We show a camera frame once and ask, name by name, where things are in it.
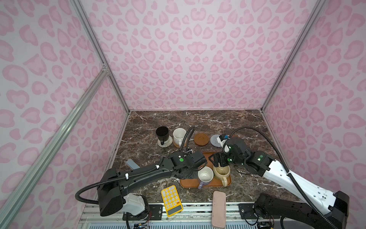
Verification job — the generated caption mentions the beige glazed mug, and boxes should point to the beige glazed mug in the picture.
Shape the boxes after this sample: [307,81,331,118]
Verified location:
[213,166,231,187]

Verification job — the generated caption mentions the purple mug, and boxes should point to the purple mug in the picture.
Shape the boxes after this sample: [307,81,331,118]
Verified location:
[198,166,214,189]

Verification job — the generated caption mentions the light blue woven coaster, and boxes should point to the light blue woven coaster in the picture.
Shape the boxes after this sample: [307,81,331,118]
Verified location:
[210,135,222,148]

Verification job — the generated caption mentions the dark wooden saucer coaster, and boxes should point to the dark wooden saucer coaster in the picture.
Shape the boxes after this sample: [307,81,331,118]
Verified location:
[194,133,209,147]

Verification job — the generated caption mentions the white speckled mug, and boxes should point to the white speckled mug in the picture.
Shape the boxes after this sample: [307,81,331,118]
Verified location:
[173,128,186,148]

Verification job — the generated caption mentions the black mug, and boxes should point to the black mug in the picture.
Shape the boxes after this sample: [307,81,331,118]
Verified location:
[155,126,169,146]

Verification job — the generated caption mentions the white woven coaster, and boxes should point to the white woven coaster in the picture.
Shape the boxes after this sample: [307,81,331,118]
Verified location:
[157,136,173,148]

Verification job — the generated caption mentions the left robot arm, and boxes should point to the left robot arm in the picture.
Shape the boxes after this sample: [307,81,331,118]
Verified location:
[97,151,207,217]

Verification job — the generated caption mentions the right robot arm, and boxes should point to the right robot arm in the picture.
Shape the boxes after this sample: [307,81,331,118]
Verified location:
[209,151,349,229]

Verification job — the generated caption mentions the orange plastic tray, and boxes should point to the orange plastic tray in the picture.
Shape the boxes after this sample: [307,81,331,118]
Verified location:
[179,151,232,189]

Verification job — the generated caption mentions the pink rectangular case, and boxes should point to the pink rectangular case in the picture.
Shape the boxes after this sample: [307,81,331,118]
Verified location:
[211,191,226,229]

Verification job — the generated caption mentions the yellow calculator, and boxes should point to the yellow calculator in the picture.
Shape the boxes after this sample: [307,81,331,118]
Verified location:
[161,185,183,217]

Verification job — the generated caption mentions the grey remote device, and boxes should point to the grey remote device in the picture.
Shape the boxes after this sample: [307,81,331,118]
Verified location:
[126,159,140,170]

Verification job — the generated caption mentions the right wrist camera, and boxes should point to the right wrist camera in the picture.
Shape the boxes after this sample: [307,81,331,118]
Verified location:
[216,135,252,161]

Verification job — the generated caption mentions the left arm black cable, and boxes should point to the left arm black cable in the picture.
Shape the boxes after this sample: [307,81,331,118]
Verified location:
[75,125,196,205]

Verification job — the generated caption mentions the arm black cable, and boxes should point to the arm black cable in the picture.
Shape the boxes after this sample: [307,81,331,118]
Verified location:
[75,125,196,205]
[228,126,338,229]

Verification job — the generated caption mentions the aluminium front rail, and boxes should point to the aluminium front rail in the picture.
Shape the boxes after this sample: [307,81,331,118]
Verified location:
[77,202,281,229]

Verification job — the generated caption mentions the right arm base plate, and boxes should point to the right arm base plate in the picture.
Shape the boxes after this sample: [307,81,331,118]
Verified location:
[238,203,281,220]

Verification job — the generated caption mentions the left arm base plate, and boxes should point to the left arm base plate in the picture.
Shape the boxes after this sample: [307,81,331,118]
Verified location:
[123,204,163,222]

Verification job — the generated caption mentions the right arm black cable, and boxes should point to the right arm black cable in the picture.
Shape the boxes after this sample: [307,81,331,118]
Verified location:
[228,126,338,229]

